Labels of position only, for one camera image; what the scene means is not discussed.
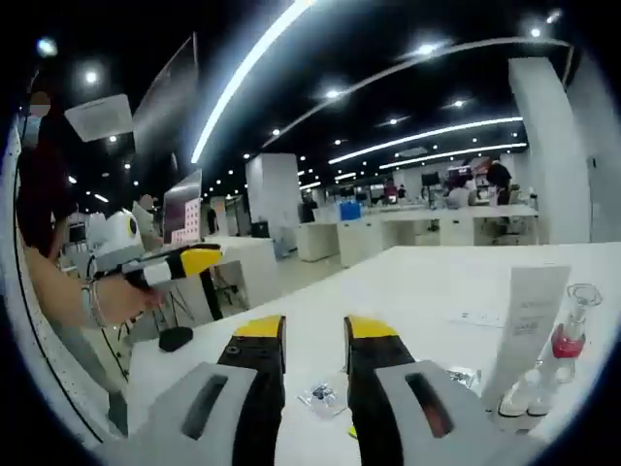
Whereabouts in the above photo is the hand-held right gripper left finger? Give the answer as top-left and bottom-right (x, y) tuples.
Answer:
(96, 314), (287, 466)

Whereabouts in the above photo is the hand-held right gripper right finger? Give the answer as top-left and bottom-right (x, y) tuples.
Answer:
(343, 315), (535, 466)

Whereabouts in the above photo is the small red-label skincare bottle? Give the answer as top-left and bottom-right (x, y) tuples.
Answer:
(498, 378), (530, 419)
(526, 361), (557, 417)

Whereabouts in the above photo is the white skincare tube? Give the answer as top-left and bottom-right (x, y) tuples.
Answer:
(482, 264), (572, 414)

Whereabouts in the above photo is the large white red-collar skincare bottle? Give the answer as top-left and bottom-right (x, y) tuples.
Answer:
(550, 283), (603, 384)

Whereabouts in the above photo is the person's left hand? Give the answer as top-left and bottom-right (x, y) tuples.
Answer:
(94, 275), (165, 327)

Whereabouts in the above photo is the monitor with dot pattern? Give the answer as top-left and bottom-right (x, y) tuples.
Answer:
(162, 168), (204, 247)

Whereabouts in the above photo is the white side desk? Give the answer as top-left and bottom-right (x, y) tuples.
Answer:
(201, 236), (278, 321)

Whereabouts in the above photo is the clear plastic packet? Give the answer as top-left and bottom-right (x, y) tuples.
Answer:
(296, 381), (349, 422)

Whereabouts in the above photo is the black stand base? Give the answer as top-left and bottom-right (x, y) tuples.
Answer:
(158, 327), (195, 353)

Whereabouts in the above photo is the white table socket strip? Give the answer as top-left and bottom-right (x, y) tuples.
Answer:
(448, 308), (504, 329)

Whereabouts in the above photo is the ceiling air vent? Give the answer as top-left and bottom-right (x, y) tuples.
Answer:
(64, 93), (135, 143)

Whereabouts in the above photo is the long ceiling light strip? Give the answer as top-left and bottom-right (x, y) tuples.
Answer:
(191, 0), (316, 164)

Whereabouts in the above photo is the silver beaded bracelet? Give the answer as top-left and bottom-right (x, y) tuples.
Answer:
(81, 281), (107, 330)

